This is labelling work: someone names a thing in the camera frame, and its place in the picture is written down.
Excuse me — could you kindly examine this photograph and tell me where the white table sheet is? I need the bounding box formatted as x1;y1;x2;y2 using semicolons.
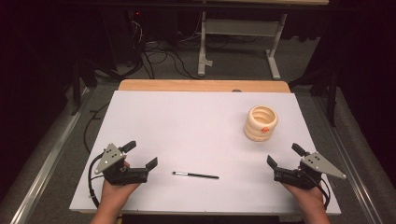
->
68;90;342;217

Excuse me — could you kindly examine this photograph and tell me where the aluminium floor rail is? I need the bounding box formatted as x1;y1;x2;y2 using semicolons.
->
311;94;389;224
8;87;92;224

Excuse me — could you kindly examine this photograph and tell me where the tangle of floor cables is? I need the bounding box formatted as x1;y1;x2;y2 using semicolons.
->
124;12;202;80

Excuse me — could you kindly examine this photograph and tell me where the person's left hand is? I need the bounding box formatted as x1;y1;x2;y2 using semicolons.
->
100;159;142;204

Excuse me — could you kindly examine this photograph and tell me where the cream ringed pen holder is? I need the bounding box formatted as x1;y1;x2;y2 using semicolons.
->
243;105;279;143

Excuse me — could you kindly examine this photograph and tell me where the white metal stand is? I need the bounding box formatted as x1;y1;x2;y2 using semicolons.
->
197;10;289;80

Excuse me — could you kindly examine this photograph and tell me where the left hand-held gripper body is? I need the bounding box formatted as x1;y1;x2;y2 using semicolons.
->
93;143;149;187

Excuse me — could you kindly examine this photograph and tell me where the black pen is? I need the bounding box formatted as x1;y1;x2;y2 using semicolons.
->
172;171;220;180

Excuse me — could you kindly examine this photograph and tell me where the black floor cable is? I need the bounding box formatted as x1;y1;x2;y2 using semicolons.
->
82;102;110;154

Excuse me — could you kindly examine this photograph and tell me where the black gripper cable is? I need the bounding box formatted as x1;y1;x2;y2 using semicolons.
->
312;175;332;210
87;153;106;209

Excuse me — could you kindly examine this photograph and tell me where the wooden table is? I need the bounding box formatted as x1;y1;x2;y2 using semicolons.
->
118;78;291;94

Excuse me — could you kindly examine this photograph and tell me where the person's right hand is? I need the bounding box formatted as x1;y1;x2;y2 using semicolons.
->
281;182;325;207

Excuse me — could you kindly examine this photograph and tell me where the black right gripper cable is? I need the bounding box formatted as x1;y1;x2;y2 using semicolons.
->
312;175;332;210

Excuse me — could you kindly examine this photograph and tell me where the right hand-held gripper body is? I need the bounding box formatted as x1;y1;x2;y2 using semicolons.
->
273;151;347;191

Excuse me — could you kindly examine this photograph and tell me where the black stand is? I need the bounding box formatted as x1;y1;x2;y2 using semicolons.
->
70;57;98;117
289;63;340;128

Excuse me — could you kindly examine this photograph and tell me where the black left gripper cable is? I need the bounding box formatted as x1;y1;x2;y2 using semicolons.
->
87;153;106;209

